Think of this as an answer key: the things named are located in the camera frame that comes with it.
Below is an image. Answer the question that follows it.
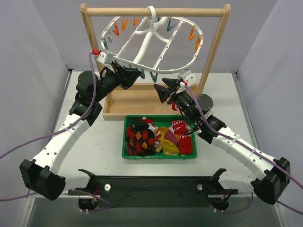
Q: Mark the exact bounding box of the teal clothespin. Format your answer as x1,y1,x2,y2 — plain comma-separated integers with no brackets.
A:
166,18,175,32
140,69,145,79
149,71,158,83

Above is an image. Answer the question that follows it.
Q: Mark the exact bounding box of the white round clip hanger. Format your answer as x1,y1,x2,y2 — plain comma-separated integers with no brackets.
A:
100,6,204,74

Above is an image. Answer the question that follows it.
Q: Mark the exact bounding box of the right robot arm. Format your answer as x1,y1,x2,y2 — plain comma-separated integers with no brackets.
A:
153,78,290,205

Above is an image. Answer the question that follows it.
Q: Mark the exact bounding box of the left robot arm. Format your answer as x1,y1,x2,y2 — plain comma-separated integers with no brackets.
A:
19,62,142,201

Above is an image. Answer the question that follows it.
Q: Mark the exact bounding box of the wooden hanger stand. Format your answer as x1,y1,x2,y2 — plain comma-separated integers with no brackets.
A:
80,3,231,120

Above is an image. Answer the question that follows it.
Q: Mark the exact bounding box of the green plastic bin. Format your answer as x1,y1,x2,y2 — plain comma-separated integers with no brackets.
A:
122,115,197,159

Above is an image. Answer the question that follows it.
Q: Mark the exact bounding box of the white clothespin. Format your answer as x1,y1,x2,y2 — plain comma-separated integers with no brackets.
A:
107,35,113,44

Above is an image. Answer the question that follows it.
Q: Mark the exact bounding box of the orange clothespin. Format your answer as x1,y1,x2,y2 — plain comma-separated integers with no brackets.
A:
112,21,120,36
195,35,202,51
121,17,129,31
133,16,141,26
188,26,196,41

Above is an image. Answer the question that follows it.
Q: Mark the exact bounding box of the red sock with white pattern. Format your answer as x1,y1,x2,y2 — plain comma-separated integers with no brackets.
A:
171,120,193,155

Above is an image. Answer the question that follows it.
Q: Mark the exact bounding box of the yellow sock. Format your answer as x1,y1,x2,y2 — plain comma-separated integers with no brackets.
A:
154,127,179,156

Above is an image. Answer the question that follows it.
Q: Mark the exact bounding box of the black red argyle sock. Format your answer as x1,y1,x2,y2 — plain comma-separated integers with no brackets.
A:
125,127,155,156

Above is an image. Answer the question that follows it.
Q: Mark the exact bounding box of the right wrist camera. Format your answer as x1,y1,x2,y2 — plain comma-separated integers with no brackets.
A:
176,70,197,94

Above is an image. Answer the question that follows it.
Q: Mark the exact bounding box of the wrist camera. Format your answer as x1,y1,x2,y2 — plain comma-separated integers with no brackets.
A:
176,70,197,94
92,49,114,65

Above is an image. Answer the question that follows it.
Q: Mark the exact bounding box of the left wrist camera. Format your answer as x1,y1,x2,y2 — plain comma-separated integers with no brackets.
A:
92,49,114,65

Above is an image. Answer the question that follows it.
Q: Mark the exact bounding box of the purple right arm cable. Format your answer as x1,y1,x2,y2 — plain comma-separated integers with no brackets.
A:
184,86,303,218

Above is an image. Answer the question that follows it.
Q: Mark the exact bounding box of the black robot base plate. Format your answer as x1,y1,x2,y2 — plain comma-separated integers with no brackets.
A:
67,175,238,209

